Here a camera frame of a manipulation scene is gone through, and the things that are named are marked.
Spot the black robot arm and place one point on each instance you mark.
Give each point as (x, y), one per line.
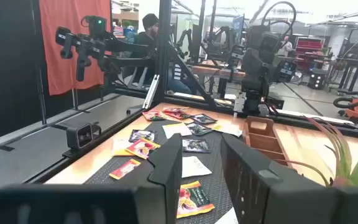
(185, 40)
(225, 40)

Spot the grey woven placemat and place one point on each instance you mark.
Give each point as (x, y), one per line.
(217, 186)

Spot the orange curtain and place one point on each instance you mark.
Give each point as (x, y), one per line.
(57, 62)

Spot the wooden tea organizer tray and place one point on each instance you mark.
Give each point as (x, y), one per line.
(261, 141)

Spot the black box with lights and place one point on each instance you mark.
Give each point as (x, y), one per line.
(317, 79)

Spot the black box camera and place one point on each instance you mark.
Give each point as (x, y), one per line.
(79, 136)

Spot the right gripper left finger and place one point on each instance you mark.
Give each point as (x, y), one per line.
(172, 174)

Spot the black table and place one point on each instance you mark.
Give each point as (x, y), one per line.
(350, 62)

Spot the wooden workbench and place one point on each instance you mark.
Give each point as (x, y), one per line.
(210, 72)

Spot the tea bag packets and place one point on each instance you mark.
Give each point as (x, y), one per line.
(179, 115)

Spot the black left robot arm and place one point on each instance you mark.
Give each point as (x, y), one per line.
(253, 65)

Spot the blue sign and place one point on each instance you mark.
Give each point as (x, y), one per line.
(238, 26)

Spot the black equipment box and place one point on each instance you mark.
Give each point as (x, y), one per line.
(287, 71)

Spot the black curtain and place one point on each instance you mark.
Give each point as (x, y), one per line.
(8, 62)

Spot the red tool cabinet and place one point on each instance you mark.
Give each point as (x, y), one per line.
(308, 46)

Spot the person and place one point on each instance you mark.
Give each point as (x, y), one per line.
(145, 40)
(286, 46)

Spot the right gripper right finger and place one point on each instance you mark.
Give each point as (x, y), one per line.
(244, 174)

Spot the silver metal bracket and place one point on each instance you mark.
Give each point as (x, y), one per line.
(151, 91)

